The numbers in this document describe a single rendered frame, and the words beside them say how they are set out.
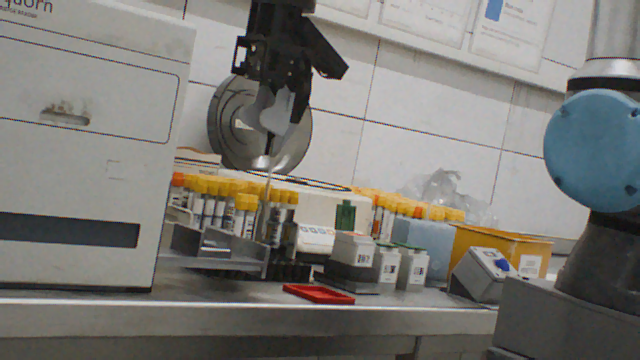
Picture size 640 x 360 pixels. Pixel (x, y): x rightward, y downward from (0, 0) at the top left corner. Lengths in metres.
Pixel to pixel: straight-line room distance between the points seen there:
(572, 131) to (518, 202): 1.65
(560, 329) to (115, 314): 0.49
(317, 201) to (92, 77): 0.68
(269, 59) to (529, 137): 1.47
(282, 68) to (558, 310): 0.47
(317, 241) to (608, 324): 0.61
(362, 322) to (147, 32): 0.47
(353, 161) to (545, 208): 0.78
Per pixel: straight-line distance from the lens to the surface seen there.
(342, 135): 2.12
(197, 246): 1.14
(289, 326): 1.17
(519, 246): 1.64
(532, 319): 1.16
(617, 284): 1.13
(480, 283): 1.48
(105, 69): 1.01
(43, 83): 0.98
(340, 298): 1.24
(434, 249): 1.58
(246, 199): 1.26
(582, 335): 1.12
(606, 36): 1.05
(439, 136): 2.36
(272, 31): 1.28
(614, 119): 1.00
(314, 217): 1.61
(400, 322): 1.32
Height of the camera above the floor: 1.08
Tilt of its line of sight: 3 degrees down
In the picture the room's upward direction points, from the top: 11 degrees clockwise
